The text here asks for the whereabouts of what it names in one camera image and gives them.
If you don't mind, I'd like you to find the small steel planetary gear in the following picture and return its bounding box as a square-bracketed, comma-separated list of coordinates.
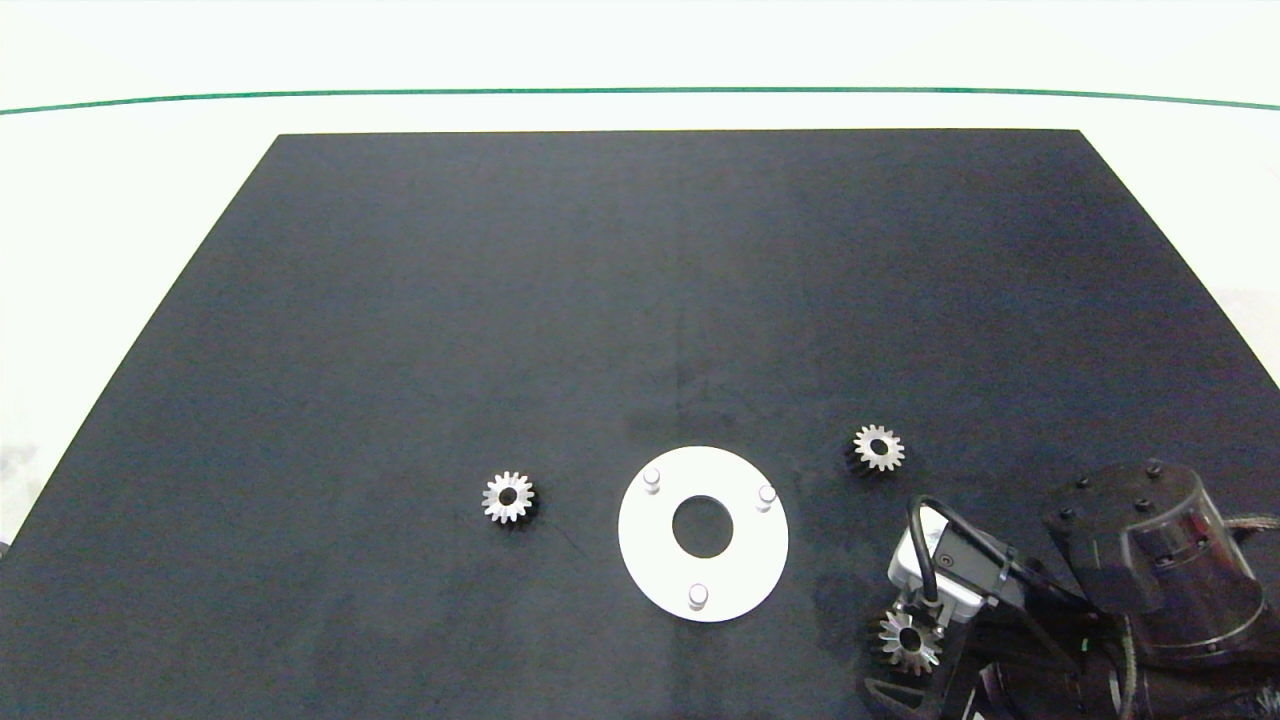
[851, 424, 907, 474]
[872, 608, 944, 677]
[481, 471, 538, 526]

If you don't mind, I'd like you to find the round white pinned plate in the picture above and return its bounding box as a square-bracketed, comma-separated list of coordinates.
[617, 446, 790, 624]

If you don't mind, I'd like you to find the dark rectangular table mat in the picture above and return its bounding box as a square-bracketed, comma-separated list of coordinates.
[0, 128, 1280, 720]

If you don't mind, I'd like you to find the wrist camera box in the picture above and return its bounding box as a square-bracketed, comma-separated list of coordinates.
[888, 503, 1013, 626]

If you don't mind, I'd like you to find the black camera cable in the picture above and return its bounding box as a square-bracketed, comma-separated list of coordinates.
[906, 495, 1056, 603]

